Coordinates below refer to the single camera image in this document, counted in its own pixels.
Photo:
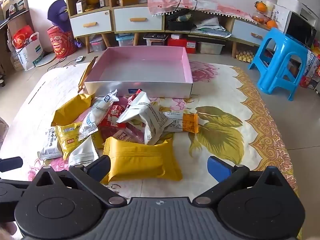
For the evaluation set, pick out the white black-print snack packet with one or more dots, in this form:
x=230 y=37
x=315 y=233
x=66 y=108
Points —
x=50 y=142

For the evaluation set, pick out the white grey-print snack packet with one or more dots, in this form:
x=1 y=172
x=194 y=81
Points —
x=147 y=115

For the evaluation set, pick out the white drawer with lock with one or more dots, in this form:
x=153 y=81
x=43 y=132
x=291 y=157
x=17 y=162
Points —
x=90 y=17

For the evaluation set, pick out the gold cardboard lid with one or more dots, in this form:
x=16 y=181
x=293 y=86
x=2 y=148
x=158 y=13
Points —
x=86 y=76

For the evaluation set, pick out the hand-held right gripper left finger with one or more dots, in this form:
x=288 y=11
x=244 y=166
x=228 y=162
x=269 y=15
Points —
x=100 y=167

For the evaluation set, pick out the glass jar of oranges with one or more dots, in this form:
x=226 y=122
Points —
x=258 y=17

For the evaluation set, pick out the small yellow labelled snack packet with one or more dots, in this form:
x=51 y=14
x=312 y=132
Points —
x=68 y=137

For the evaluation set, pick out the red yellow gift box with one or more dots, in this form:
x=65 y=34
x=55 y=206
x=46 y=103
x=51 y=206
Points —
x=312 y=70

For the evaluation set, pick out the white carton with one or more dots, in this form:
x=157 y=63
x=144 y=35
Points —
x=280 y=20

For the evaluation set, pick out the large yellow snack packet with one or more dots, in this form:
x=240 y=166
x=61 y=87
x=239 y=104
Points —
x=140 y=160
x=70 y=107

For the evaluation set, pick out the red printed drum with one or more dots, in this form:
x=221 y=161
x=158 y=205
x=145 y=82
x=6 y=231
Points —
x=60 y=43

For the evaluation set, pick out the clear box with black top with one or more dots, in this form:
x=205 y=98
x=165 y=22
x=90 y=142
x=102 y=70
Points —
x=155 y=38

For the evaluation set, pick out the clear storage box blue lid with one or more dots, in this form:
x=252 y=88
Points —
x=125 y=40

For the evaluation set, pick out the wooden shelf cabinet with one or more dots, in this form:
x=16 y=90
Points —
x=67 y=2

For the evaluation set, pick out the round white base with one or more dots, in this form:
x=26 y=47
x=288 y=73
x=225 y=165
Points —
x=46 y=60

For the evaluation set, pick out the black white microwave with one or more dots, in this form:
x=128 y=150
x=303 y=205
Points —
x=302 y=30

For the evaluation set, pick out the small clear storage box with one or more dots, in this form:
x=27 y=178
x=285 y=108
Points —
x=98 y=43

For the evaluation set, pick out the white barcode box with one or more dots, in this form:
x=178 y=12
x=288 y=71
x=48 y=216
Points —
x=80 y=7

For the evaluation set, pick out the wooden desk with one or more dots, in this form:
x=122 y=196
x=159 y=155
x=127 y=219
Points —
x=15 y=25

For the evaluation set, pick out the white blue bread packet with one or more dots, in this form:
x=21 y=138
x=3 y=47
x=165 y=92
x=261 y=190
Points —
x=96 y=112

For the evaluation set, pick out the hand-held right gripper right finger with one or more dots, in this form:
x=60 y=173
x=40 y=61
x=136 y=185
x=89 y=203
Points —
x=217 y=168

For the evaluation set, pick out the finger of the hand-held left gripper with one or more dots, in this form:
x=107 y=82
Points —
x=10 y=195
x=11 y=163

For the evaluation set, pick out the floral printed blanket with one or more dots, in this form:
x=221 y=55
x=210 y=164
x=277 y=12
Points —
x=225 y=140

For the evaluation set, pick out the red gift bag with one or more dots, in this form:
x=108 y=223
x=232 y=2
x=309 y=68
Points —
x=22 y=37

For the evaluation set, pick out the plain white snack packet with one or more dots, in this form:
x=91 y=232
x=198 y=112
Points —
x=83 y=153

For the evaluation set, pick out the yellow egg tray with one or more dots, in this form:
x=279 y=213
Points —
x=245 y=56

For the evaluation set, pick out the pink clear bread packet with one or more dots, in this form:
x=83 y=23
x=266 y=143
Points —
x=130 y=135

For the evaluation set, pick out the orange white snack packet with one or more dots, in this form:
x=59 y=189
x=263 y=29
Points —
x=187 y=122

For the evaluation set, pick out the pink cardboard box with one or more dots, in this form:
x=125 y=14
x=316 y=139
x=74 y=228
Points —
x=140 y=65

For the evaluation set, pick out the white green paper bag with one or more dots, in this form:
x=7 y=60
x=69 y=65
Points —
x=30 y=55

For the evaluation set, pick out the small white device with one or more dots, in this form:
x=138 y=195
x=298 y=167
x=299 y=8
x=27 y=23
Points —
x=79 y=59

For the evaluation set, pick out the white folded plastic bags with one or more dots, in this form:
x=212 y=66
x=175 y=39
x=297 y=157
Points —
x=212 y=26

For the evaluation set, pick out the small red snack packet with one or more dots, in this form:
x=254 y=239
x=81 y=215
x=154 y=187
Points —
x=132 y=97

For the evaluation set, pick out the red white-print snack packet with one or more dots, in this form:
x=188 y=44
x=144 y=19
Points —
x=112 y=120

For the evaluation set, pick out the small pale blue drawer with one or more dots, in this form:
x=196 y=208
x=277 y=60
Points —
x=247 y=28

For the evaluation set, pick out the red cardboard box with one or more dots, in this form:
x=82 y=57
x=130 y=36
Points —
x=181 y=43

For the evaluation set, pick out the blue plastic stool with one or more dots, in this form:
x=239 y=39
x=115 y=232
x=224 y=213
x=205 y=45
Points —
x=282 y=45

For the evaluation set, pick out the brown cardboard box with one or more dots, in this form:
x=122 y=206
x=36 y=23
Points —
x=128 y=0

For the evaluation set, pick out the purple plush toy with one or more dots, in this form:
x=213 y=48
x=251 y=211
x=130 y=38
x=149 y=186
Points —
x=58 y=15

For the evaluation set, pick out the orange with leaves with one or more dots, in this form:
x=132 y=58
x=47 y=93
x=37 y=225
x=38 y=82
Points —
x=261 y=6

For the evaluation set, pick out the long clear storage box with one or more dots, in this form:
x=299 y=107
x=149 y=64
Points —
x=211 y=48

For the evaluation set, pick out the pink fringed tablecloth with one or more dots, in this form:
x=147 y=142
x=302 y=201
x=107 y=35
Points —
x=170 y=3

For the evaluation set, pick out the small brown white box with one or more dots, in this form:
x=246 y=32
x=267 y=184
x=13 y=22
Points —
x=103 y=0

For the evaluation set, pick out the black case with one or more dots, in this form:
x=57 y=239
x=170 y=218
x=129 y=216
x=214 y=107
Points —
x=180 y=23

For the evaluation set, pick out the wide white drawer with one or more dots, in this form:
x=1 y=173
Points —
x=137 y=12

